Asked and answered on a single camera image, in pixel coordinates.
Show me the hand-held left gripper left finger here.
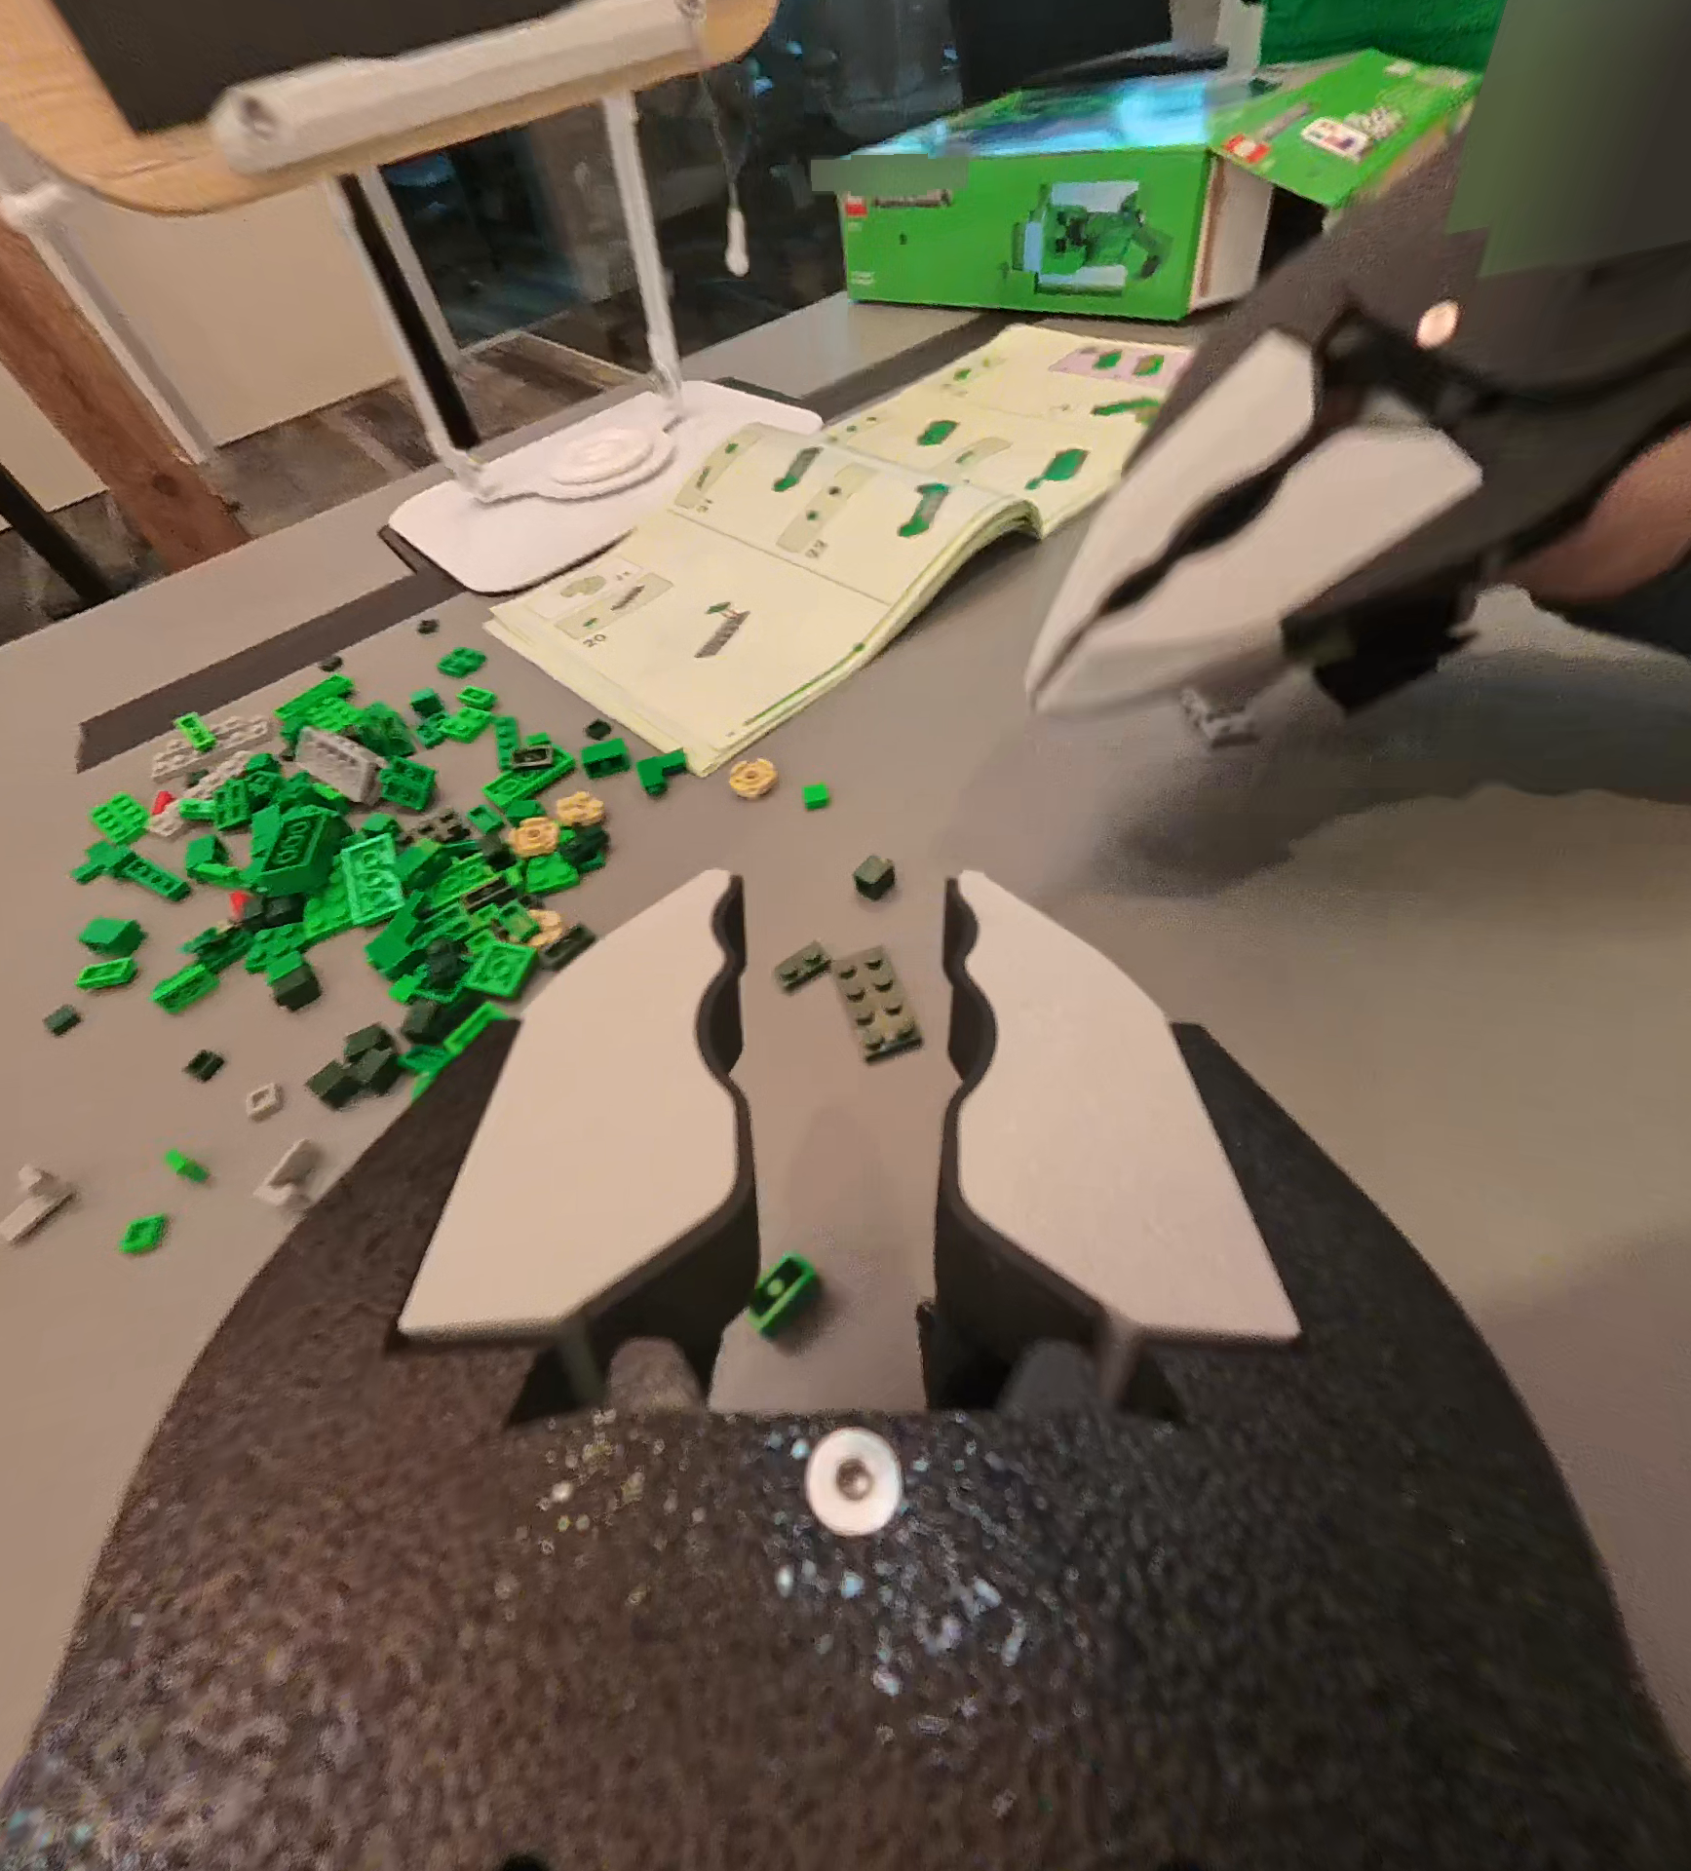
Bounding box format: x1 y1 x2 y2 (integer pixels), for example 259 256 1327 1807
396 869 762 1405

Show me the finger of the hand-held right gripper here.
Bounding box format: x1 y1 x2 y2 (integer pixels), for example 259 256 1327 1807
1042 431 1487 721
1025 326 1327 719

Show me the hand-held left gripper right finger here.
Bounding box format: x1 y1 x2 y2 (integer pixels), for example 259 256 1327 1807
933 869 1303 1405

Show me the dark green brick plate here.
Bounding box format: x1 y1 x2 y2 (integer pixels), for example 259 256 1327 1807
830 945 926 1064

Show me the pile of green toy bricks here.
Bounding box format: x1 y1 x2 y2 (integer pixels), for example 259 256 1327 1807
70 657 614 1092

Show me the grey desk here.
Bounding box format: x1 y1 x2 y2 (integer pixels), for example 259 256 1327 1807
0 285 1691 1871

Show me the white desk lamp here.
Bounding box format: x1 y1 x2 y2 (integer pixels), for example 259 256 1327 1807
209 0 828 597

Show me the person's right hand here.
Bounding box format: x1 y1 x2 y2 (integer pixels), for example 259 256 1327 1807
1518 376 1691 608

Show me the green toy brick box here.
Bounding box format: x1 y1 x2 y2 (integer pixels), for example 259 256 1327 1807
842 47 1487 320

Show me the pale green instruction booklet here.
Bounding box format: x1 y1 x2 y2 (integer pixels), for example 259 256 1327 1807
483 324 1200 780

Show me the curved plywood panel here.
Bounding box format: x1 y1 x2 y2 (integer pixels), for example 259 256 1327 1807
0 0 781 219

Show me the wooden post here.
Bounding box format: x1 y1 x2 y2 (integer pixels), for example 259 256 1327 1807
0 88 251 565

